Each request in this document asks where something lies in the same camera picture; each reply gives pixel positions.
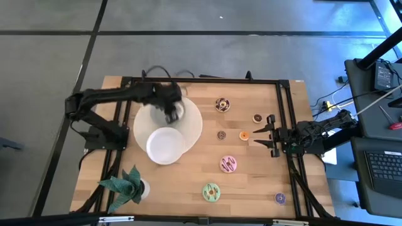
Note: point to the black power adapter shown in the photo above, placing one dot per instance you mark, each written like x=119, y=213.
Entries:
x=383, y=77

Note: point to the yellow plug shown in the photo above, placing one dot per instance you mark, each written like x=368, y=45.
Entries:
x=328, y=106

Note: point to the small orange donut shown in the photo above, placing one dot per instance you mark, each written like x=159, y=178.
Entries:
x=244, y=136

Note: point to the black aluminium table frame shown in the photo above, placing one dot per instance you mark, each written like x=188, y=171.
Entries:
x=220, y=80

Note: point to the green plant in white pot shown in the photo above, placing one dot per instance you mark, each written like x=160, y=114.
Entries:
x=125, y=188

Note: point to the black bar with silver brackets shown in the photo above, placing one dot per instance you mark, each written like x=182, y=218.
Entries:
x=47, y=219

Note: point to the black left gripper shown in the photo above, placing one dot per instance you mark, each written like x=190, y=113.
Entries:
x=168, y=94

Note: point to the large pink donut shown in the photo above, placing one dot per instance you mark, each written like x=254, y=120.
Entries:
x=228, y=164

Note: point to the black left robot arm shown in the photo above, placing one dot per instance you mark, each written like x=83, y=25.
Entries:
x=103, y=94

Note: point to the small brown sprinkled donut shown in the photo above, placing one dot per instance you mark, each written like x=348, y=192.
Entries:
x=221, y=135

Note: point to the dark grey desk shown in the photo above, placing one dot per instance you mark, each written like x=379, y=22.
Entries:
x=359, y=175
x=361, y=94

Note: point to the large green donut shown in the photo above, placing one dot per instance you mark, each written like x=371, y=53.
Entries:
x=211, y=192

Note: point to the white paper sheet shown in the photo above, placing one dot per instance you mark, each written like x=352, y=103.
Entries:
x=329, y=156

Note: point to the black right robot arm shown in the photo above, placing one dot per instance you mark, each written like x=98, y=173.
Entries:
x=339, y=120

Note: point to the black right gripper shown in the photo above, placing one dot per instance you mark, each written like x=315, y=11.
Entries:
x=282, y=138

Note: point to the small white chocolate-topped donut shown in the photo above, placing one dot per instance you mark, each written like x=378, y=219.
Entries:
x=257, y=118

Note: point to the white plate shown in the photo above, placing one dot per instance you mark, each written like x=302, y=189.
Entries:
x=165, y=147

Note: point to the small purple donut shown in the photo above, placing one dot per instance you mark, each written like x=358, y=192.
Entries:
x=280, y=198

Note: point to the black slanted pole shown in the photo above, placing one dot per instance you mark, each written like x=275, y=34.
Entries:
x=380, y=50

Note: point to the black keyboard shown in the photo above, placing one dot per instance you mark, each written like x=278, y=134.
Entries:
x=384, y=171

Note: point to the large chocolate sprinkle donut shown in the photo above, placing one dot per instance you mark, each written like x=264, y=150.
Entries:
x=222, y=105

